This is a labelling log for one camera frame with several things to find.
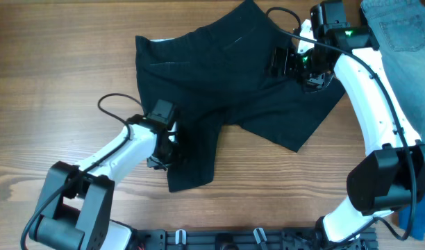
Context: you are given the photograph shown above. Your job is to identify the light blue jeans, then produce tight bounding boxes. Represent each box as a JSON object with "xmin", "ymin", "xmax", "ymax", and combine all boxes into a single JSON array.
[{"xmin": 360, "ymin": 0, "xmax": 425, "ymax": 143}]

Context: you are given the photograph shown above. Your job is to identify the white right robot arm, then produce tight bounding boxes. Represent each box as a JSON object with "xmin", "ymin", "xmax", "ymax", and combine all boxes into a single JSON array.
[{"xmin": 285, "ymin": 27, "xmax": 425, "ymax": 249}]

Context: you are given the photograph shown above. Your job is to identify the black shorts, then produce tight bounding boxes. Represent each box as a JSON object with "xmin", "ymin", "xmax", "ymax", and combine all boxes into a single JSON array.
[{"xmin": 135, "ymin": 1, "xmax": 344, "ymax": 192}]

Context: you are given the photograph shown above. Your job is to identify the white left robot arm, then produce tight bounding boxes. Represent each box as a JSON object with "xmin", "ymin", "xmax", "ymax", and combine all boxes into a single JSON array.
[{"xmin": 19, "ymin": 115, "xmax": 178, "ymax": 249}]

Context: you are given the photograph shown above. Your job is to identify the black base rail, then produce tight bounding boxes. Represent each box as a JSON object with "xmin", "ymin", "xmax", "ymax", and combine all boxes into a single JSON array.
[{"xmin": 130, "ymin": 228, "xmax": 319, "ymax": 250}]

